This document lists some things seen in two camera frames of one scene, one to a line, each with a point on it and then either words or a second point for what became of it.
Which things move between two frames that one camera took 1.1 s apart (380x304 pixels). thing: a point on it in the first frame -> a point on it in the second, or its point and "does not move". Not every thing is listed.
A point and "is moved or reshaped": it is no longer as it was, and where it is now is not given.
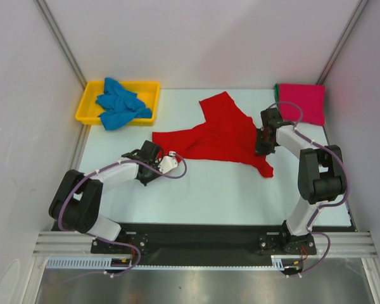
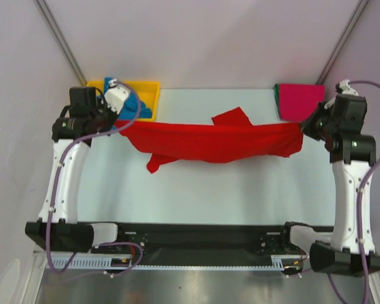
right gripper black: x=259 y=150 -> x=306 y=126
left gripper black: x=145 y=181 -> x=102 y=103
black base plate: x=203 y=245 does not move
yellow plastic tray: x=147 y=93 does not move
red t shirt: x=227 y=133 is moved or reshaped
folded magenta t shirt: x=311 y=99 does not move
